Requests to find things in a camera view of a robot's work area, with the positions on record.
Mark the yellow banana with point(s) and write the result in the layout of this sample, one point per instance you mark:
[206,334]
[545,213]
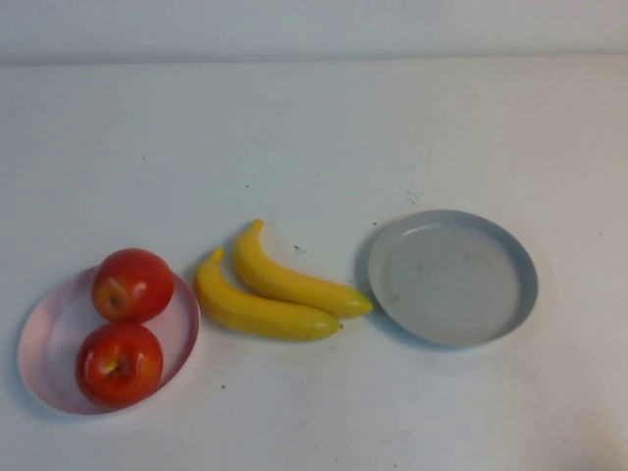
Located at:
[294,284]
[255,314]

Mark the red apple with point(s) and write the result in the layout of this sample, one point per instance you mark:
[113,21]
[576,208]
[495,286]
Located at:
[118,368]
[132,284]

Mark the grey-blue round plate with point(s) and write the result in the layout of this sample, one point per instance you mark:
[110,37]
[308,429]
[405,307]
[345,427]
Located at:
[451,284]

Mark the pink round plate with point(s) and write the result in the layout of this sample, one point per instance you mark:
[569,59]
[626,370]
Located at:
[54,343]

